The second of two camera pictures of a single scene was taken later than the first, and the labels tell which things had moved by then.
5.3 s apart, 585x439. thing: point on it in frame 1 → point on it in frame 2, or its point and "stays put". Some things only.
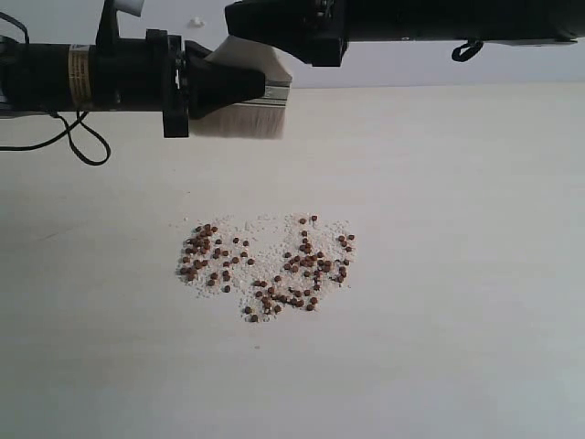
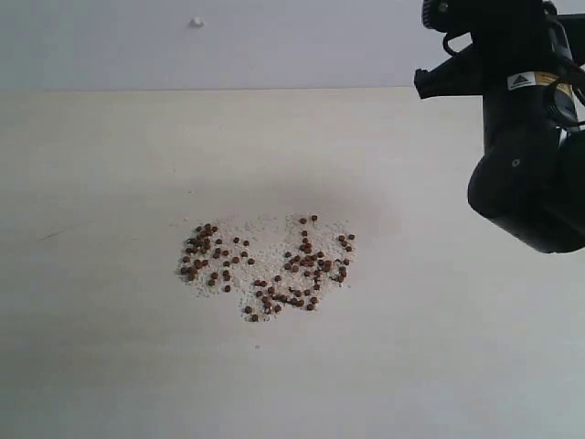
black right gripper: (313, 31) → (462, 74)
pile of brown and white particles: (273, 262) stays put
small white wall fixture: (196, 22) stays put
